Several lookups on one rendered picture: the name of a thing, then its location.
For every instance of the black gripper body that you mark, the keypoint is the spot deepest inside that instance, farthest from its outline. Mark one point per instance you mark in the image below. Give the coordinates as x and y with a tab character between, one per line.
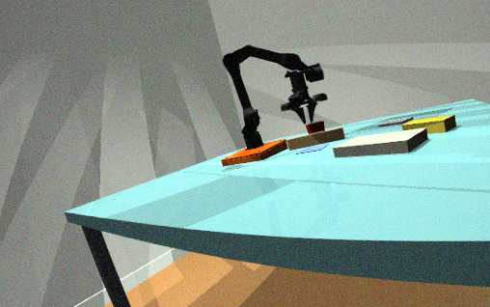
314	99

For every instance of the tan wooden bar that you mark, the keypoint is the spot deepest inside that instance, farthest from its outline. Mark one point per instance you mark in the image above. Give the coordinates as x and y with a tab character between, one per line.
316	138

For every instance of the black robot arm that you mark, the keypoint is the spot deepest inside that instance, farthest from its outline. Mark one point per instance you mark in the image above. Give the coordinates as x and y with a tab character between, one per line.
290	61

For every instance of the yellow flat block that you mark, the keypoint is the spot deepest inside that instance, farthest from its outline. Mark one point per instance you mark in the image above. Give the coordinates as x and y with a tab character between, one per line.
433	125

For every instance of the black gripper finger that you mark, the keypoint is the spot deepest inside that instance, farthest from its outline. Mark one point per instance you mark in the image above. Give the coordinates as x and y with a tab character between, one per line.
311	108
300	113

